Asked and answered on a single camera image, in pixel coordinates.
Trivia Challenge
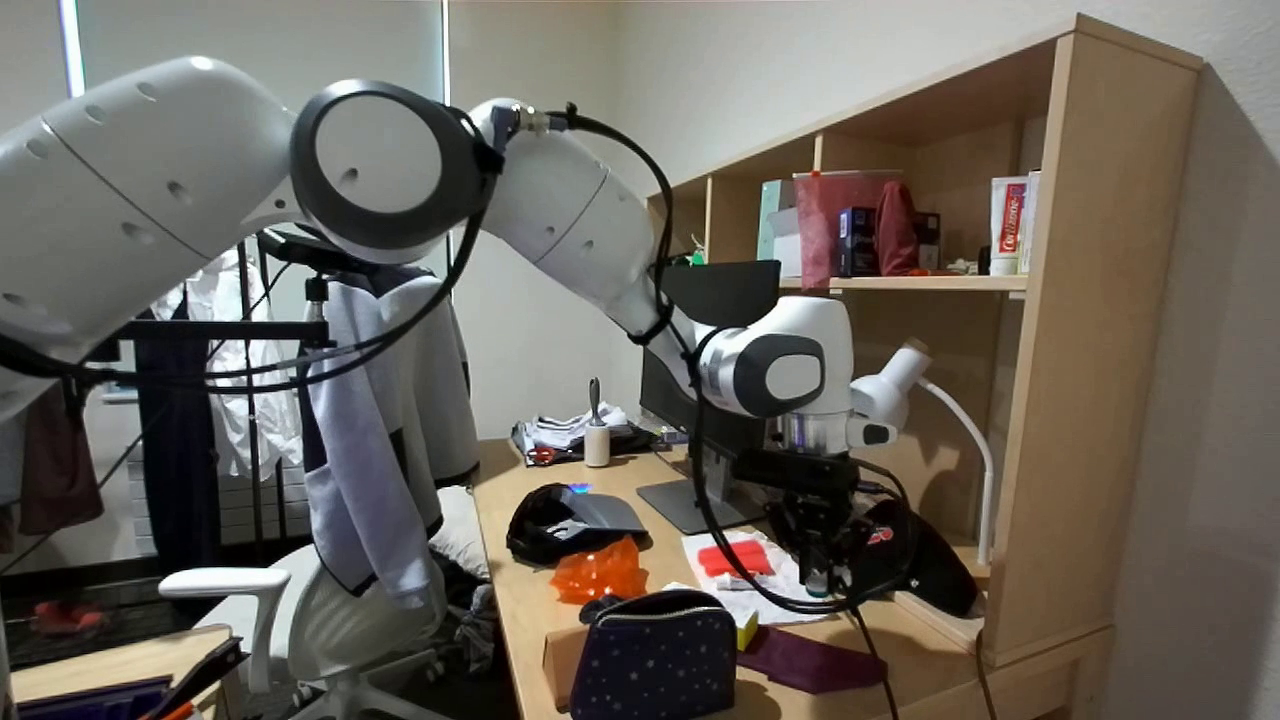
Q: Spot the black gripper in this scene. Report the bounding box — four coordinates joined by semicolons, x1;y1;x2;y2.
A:
772;447;871;599

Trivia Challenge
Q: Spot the maroon round object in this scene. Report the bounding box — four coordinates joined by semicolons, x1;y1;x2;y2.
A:
736;630;891;697

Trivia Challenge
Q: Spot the blue dotted purse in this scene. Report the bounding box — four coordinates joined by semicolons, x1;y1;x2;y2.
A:
568;590;741;720

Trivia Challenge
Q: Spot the black cap with red badge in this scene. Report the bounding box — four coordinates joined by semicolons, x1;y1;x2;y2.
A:
853;495;983;620

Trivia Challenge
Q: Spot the silver monitor stand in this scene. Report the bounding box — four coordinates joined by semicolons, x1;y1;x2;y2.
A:
638;477;736;539

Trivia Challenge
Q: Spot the orange plastic bag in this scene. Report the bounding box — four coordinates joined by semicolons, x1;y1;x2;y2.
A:
547;534;654;608

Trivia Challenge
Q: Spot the small beige bottle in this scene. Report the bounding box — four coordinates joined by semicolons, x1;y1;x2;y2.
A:
580;375;615;471

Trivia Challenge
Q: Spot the grey cap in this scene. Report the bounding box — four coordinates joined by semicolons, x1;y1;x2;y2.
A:
505;479;656;570

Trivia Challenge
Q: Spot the black computer monitor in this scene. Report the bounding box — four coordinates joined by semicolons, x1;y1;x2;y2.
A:
638;258;794;534

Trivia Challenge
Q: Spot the patterned cloth pile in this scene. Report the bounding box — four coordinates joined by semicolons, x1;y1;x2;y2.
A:
512;404;656;470

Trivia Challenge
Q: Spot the light wooden shelf unit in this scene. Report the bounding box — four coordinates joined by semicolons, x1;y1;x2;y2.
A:
648;11;1205;720

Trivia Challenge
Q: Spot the teal book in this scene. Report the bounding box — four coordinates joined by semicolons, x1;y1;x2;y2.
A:
758;175;805;286

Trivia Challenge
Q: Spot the white package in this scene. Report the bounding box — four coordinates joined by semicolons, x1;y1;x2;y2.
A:
987;171;1046;282

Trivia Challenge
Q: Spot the white hanging garment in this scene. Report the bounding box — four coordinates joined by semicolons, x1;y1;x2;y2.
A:
374;266;486;491

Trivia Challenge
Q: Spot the lavender hanging garment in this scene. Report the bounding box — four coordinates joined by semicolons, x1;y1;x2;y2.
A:
299;271;452;606

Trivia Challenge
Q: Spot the white office chair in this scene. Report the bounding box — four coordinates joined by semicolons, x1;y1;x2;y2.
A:
155;485;494;720

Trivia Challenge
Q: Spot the black clothes rack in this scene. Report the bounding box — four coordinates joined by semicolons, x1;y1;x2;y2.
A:
134;318;331;564

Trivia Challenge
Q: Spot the light wooden board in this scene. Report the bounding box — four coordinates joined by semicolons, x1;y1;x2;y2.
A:
3;626;253;720

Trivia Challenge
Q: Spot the dark red hanging cloth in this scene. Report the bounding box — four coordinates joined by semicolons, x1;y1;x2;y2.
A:
16;380;104;536

